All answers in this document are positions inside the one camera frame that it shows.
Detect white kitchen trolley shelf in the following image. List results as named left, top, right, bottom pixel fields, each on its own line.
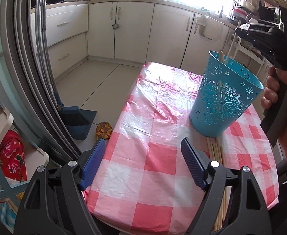
left=224, top=32, right=268, bottom=81

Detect cream kitchen cabinets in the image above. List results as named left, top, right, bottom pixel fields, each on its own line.
left=44, top=0, right=234, bottom=79

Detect wooden chopstick on table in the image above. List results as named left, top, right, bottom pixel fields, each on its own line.
left=214, top=139, right=228, bottom=232
left=219, top=146, right=232, bottom=230
left=206, top=137, right=216, bottom=160
left=211, top=141, right=223, bottom=164

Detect blue dustpan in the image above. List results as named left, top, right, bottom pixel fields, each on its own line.
left=70, top=109, right=97, bottom=141

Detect crocheted colourful slipper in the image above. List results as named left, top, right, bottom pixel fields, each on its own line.
left=95, top=121, right=113, bottom=141

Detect pink checkered tablecloth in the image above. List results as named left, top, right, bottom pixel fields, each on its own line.
left=84, top=63, right=279, bottom=234

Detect teal perforated plastic basket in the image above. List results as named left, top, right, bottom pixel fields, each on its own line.
left=189, top=51, right=264, bottom=137

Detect white plastic door holder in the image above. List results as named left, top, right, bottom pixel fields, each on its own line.
left=196, top=15, right=224, bottom=41

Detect beige storage shelf rack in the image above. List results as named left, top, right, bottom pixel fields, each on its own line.
left=0, top=109, right=49, bottom=232

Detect red floral cushion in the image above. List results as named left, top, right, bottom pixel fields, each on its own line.
left=0, top=130, right=27, bottom=182

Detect grey refrigerator door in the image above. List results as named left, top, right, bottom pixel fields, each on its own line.
left=0, top=0, right=81, bottom=162

